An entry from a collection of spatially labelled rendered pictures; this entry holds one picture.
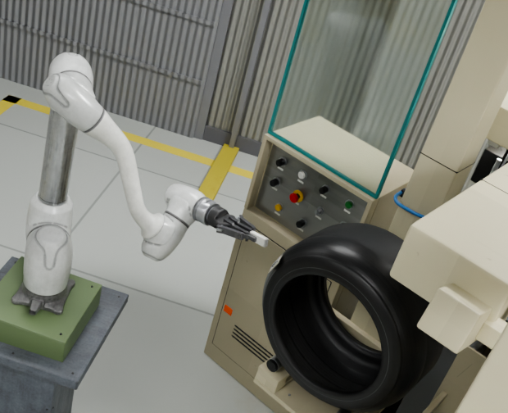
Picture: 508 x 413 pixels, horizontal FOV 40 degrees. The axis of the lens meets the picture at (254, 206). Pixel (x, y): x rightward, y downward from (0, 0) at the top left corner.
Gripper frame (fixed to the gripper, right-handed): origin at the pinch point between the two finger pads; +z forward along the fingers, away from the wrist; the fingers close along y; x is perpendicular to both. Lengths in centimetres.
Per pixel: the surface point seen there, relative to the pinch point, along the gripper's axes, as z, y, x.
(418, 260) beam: 68, -35, -40
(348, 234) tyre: 31.5, 1.3, -15.9
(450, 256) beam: 74, -35, -44
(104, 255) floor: -147, 59, 103
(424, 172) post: 39, 27, -32
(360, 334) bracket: 33, 24, 34
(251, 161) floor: -176, 224, 101
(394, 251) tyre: 45.3, 5.0, -15.3
